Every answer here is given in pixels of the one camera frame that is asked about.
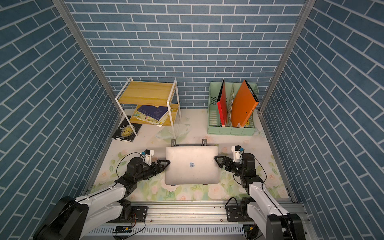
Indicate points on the small black circuit board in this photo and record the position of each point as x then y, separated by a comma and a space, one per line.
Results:
125, 230

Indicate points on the black laptop stand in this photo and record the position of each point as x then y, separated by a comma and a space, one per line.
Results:
174, 143

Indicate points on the grey laptop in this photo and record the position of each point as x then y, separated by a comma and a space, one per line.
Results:
192, 165

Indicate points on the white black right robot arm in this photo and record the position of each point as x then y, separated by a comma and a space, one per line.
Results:
274, 222

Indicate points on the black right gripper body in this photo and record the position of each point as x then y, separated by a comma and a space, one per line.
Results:
236, 167

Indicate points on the red file folder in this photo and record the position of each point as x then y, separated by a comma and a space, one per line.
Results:
222, 104

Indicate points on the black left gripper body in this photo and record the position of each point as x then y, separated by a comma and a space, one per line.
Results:
146, 172

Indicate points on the aluminium corner post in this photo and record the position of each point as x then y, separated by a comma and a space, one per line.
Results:
77, 34
288, 49

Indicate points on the floral table mat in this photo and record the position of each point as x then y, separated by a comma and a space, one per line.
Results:
191, 129

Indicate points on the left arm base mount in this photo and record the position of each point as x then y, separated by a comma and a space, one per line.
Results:
135, 214

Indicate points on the right aluminium corner post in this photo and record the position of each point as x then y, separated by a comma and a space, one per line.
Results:
288, 49

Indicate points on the patterned paper folder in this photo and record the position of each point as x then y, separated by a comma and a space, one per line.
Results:
230, 106

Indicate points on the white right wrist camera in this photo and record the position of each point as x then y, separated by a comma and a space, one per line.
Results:
237, 153

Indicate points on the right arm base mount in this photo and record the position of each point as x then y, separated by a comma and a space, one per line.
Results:
237, 211

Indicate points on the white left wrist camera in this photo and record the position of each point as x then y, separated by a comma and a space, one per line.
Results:
147, 155

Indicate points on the black Moon and Sixpence book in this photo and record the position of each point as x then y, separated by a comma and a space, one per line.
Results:
126, 132

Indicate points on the white frame wooden shelf rack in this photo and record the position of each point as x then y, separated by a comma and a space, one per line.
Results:
140, 93

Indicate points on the worn magazine stack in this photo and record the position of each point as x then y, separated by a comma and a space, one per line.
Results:
141, 117

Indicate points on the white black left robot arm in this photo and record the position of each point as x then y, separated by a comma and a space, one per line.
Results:
72, 218

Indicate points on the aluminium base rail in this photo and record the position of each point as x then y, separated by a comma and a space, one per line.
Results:
205, 216

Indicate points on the green plastic file organizer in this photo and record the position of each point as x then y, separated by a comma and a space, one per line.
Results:
214, 124

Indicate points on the orange file folder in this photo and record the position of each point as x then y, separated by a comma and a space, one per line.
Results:
243, 105

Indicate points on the dark blue book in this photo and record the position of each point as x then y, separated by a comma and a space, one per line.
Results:
154, 112

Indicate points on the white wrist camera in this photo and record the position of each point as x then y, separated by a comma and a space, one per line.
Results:
237, 153
147, 155

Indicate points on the left aluminium corner post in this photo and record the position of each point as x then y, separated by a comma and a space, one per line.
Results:
77, 34

